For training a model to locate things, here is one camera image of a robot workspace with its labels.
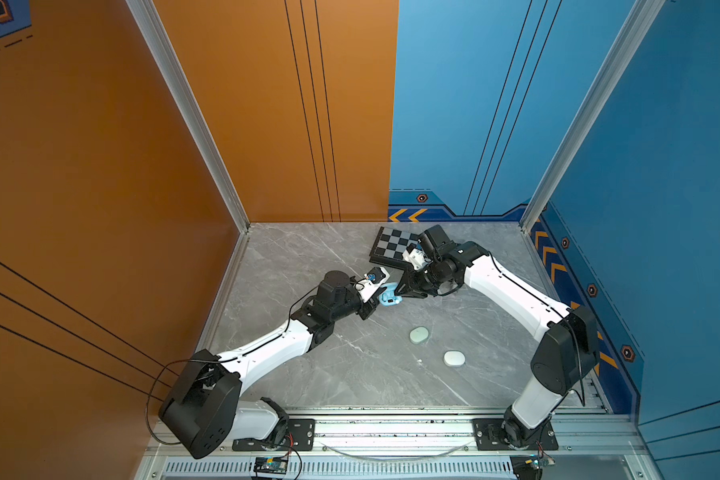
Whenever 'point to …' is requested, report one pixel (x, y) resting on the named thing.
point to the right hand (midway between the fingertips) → (394, 292)
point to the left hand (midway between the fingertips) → (383, 283)
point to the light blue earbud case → (388, 296)
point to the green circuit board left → (270, 464)
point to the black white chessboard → (389, 246)
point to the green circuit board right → (539, 462)
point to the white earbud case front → (454, 358)
